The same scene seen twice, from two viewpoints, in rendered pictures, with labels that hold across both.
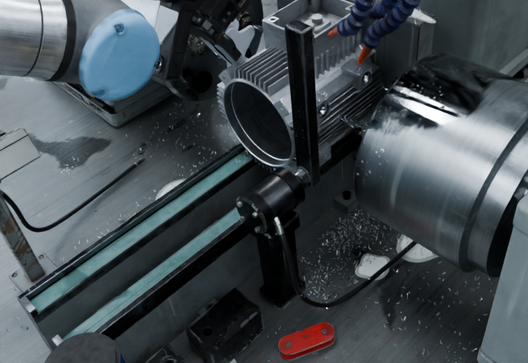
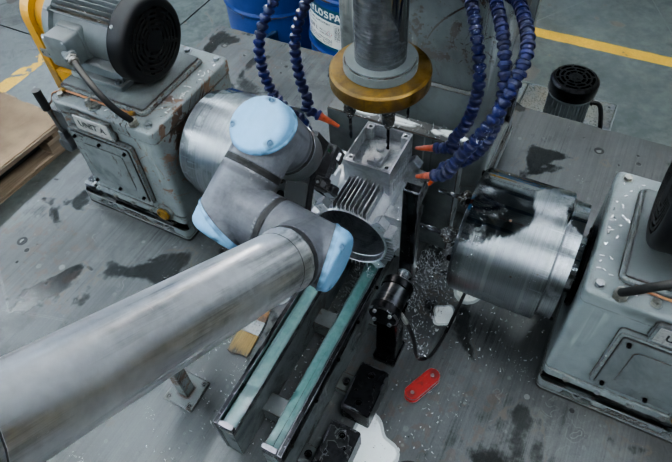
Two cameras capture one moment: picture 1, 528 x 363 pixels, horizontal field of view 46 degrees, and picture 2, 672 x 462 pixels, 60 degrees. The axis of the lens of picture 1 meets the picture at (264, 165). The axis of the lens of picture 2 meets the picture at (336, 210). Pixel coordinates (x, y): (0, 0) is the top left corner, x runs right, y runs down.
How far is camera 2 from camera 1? 0.45 m
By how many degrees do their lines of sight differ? 16
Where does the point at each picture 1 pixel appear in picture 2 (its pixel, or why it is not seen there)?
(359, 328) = (452, 364)
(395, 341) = (479, 367)
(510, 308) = (573, 341)
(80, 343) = not seen: outside the picture
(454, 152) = (526, 251)
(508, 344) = (569, 360)
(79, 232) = not seen: hidden behind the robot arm
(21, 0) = (290, 254)
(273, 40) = (353, 171)
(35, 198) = not seen: hidden behind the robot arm
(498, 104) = (546, 212)
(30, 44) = (299, 281)
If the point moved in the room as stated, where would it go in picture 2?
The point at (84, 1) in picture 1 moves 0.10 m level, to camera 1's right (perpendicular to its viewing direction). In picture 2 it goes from (312, 232) to (381, 206)
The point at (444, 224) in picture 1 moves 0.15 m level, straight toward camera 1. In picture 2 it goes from (524, 297) to (545, 379)
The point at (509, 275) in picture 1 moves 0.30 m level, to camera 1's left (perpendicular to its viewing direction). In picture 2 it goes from (574, 324) to (419, 397)
